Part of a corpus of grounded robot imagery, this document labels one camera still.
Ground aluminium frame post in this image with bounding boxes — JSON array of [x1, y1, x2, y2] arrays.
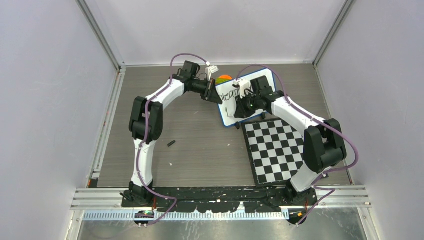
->
[[75, 0, 126, 72], [312, 0, 356, 69]]

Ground blue framed whiteboard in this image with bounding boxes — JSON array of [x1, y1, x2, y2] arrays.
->
[[216, 68, 276, 127]]

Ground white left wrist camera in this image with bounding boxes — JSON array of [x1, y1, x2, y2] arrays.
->
[[205, 65, 219, 81]]

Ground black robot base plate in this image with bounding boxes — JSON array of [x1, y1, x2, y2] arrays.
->
[[121, 186, 318, 213]]

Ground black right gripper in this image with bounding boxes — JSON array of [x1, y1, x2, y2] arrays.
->
[[235, 91, 261, 119]]

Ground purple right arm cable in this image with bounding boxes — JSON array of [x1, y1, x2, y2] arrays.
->
[[234, 63, 360, 227]]

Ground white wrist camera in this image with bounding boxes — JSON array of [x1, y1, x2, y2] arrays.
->
[[205, 65, 219, 81], [232, 78, 254, 99]]

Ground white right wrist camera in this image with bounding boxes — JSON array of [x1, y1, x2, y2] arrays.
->
[[232, 78, 254, 99]]

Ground aluminium left frame post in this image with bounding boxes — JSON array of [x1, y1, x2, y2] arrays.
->
[[75, 0, 126, 72]]

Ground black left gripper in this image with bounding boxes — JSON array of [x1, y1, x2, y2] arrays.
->
[[191, 78, 223, 105]]

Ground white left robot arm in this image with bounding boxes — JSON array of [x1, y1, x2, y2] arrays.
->
[[123, 61, 223, 207]]

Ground orange green round object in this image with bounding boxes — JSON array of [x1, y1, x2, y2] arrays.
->
[[216, 75, 233, 84]]

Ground black white checkerboard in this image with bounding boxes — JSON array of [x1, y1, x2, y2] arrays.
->
[[241, 117, 330, 187]]

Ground black marker cap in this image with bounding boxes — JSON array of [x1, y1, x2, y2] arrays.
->
[[167, 140, 176, 147]]

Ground aluminium right frame post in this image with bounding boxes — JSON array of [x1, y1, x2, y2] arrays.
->
[[312, 0, 356, 69]]

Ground aluminium front frame rail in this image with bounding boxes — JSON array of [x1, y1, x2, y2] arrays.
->
[[71, 185, 372, 222]]

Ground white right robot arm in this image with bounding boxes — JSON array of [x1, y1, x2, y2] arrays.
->
[[232, 76, 347, 205]]

